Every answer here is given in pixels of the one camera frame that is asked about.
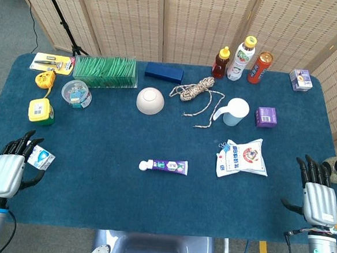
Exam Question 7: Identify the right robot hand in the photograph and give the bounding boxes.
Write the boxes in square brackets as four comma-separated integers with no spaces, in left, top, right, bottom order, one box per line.
[279,153,337,229]

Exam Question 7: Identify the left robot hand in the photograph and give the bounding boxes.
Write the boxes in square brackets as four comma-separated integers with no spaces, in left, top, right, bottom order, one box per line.
[0,128,49,202]

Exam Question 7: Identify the purple toothpaste tube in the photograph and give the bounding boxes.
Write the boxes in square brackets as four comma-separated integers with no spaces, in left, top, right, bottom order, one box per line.
[137,157,189,176]

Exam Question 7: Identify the white drink bottle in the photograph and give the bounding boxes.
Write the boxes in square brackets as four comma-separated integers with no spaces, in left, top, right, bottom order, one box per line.
[226,34,258,83]

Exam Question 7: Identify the amber honey bottle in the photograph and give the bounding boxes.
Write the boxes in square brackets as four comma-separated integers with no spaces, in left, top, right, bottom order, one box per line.
[211,45,231,80]

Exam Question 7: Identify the white blue milk carton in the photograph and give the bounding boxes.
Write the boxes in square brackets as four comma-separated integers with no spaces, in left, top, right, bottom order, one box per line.
[25,140,57,172]

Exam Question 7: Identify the green container yellow lid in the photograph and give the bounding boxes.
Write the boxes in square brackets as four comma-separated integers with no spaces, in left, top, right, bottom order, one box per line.
[27,97,57,127]

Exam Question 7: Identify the white sugar bag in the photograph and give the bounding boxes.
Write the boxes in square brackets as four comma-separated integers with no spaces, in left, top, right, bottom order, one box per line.
[214,135,271,181]

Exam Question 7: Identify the yellow tape measure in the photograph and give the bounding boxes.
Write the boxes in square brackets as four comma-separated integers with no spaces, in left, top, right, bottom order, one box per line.
[33,69,57,99]

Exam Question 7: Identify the small purple box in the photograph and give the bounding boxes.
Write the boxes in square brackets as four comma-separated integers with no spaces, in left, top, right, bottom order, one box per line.
[253,106,279,129]

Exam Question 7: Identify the clear round jar of clips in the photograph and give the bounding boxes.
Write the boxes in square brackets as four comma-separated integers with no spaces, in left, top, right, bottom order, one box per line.
[60,79,93,111]

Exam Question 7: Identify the razor blister pack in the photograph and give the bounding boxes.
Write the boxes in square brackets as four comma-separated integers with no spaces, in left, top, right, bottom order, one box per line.
[29,51,76,76]

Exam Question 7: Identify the purple white small carton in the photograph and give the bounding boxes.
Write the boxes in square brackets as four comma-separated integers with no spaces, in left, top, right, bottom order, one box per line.
[288,68,314,93]

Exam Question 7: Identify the blue table cloth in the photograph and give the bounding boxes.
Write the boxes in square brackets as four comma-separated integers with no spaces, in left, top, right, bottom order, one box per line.
[0,51,337,247]

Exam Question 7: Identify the clear box green sachets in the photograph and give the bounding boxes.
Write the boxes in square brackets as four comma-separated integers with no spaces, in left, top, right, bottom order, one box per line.
[72,53,140,92]

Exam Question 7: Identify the orange red can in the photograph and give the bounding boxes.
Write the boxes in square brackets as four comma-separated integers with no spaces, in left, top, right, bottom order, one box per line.
[247,50,275,85]

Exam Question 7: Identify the beige upturned bowl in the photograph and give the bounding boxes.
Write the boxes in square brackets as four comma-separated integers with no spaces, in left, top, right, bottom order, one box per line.
[135,85,166,116]

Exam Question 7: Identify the black tripod stand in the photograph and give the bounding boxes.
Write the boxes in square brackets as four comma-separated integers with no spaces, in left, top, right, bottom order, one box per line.
[36,0,93,58]

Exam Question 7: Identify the grey blue robot torso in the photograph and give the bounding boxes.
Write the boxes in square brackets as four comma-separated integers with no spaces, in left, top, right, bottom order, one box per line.
[83,228,228,253]

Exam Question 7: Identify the dark blue rectangular box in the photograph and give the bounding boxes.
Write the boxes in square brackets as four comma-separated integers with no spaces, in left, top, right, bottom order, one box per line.
[143,62,185,85]

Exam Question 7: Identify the bamboo folding screen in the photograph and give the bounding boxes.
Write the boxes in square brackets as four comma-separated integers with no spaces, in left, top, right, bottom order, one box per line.
[1,0,337,158]

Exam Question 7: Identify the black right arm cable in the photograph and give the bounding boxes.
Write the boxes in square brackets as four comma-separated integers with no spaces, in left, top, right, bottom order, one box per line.
[282,227,309,253]

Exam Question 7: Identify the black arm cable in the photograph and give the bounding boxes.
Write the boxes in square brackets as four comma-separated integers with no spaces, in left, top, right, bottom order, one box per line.
[5,209,18,253]
[282,227,309,253]

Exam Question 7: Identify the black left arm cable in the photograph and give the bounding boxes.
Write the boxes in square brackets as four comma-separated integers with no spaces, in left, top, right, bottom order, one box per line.
[5,209,18,253]

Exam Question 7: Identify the light blue cup white handle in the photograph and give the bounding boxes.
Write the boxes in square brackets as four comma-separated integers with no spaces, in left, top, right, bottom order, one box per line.
[211,95,251,128]

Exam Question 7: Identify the thin black floor cable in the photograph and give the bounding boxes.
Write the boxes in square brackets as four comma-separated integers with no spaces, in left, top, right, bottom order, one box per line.
[13,0,43,55]

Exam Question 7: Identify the braided speckled rope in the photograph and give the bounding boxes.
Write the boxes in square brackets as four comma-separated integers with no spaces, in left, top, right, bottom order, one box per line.
[166,73,227,130]

